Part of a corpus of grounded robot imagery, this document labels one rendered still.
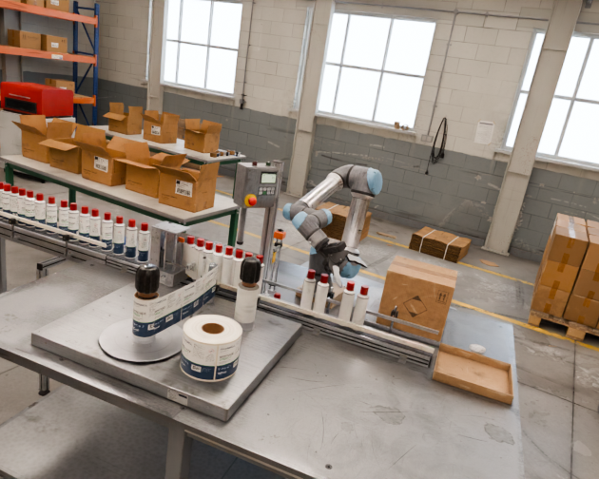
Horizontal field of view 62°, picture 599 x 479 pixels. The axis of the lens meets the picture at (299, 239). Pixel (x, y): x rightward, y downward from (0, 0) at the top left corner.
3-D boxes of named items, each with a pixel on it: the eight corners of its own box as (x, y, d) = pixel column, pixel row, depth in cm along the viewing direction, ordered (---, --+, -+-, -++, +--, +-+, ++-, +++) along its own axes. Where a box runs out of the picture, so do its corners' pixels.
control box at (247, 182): (232, 202, 231) (237, 162, 225) (263, 201, 240) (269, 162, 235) (242, 209, 223) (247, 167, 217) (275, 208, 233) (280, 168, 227)
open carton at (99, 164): (69, 178, 417) (69, 133, 406) (110, 172, 457) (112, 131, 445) (103, 188, 403) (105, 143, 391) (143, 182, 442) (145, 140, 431)
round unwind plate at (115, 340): (79, 345, 175) (79, 342, 175) (136, 313, 203) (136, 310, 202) (152, 373, 166) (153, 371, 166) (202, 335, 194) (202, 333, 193)
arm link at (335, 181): (338, 158, 251) (279, 203, 220) (357, 161, 245) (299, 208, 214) (340, 178, 257) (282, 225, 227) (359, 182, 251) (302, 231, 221)
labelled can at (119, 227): (110, 254, 255) (111, 216, 249) (117, 251, 260) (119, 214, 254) (119, 257, 254) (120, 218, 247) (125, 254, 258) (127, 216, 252)
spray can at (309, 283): (297, 312, 225) (304, 270, 219) (301, 308, 230) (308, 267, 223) (308, 316, 223) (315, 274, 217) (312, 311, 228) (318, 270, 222)
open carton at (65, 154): (34, 167, 435) (34, 124, 423) (75, 162, 474) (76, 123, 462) (67, 177, 422) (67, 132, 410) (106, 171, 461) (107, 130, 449)
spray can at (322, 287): (310, 316, 223) (318, 275, 216) (314, 313, 227) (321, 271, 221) (320, 320, 221) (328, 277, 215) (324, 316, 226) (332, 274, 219)
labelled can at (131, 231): (123, 258, 253) (124, 220, 247) (129, 255, 258) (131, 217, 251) (131, 260, 251) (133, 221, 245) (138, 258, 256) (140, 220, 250)
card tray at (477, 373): (432, 379, 198) (434, 371, 197) (438, 350, 222) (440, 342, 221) (511, 405, 190) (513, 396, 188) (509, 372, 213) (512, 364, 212)
